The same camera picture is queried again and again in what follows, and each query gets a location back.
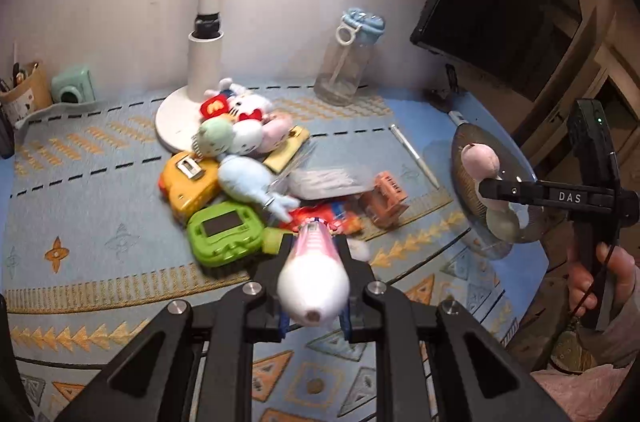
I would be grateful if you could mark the white desk lamp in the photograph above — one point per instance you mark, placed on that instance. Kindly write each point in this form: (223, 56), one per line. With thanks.
(205, 62)

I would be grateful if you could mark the white pen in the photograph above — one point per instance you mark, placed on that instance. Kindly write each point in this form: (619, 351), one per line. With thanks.
(415, 157)

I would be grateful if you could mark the glass bottle with blue lid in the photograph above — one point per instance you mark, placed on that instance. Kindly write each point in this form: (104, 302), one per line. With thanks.
(345, 67)

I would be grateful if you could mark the brown pen holder cup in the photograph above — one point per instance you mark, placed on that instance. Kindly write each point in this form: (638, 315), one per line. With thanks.
(25, 95)

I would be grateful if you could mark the yellow orange plastic toy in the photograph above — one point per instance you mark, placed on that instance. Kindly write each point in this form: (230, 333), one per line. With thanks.
(182, 187)

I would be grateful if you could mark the mint green instant camera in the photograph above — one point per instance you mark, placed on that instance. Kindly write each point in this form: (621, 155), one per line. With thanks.
(72, 87)

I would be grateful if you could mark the red snack packet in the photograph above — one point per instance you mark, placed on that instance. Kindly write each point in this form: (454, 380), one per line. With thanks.
(345, 219)

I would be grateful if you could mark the clear plastic packet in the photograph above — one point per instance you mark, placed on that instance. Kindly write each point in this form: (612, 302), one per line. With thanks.
(325, 182)

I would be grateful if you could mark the black phone stand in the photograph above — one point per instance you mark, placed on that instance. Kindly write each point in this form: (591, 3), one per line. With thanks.
(442, 97)

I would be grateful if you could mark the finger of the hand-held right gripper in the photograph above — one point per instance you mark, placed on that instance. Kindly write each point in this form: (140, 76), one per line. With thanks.
(510, 191)

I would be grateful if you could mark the white cat plush toy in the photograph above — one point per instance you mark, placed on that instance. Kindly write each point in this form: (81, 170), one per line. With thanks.
(247, 100)

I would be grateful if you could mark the light blue whale plush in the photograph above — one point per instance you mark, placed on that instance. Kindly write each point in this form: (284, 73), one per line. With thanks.
(245, 179)

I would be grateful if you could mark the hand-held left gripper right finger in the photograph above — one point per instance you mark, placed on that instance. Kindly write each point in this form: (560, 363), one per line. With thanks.
(357, 297)

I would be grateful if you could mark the mint green plush toy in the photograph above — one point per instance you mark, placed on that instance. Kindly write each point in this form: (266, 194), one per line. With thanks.
(215, 137)

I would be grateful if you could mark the person's right hand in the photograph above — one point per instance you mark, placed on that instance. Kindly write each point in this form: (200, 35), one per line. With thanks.
(625, 274)

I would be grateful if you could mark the pink white plush toy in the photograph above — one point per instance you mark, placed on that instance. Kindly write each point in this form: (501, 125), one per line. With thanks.
(312, 282)

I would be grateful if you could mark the red plush toy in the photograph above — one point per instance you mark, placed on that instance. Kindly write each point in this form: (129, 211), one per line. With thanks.
(214, 108)

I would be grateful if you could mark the green plastic toy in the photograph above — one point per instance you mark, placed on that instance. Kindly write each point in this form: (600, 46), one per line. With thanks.
(225, 232)

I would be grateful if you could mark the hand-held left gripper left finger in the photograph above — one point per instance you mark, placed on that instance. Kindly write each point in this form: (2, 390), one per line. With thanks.
(270, 297)

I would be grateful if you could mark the pink round plush toy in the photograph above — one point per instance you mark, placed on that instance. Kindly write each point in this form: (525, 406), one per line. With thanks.
(277, 132)

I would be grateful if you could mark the person's right forearm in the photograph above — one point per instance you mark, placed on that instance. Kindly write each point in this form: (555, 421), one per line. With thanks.
(625, 337)

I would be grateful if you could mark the ribbed glass plate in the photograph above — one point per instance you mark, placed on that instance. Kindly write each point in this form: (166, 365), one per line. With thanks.
(467, 197)

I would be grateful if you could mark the wooden cabinet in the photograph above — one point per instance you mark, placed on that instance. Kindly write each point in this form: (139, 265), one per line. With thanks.
(590, 67)

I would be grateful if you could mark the yellow packet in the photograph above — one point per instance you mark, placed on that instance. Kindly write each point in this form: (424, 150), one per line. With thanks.
(287, 152)

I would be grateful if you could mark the black monitor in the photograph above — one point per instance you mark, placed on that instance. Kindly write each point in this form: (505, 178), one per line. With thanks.
(500, 2)

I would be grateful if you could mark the blue patterned table mat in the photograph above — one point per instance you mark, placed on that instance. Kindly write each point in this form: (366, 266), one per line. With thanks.
(100, 252)

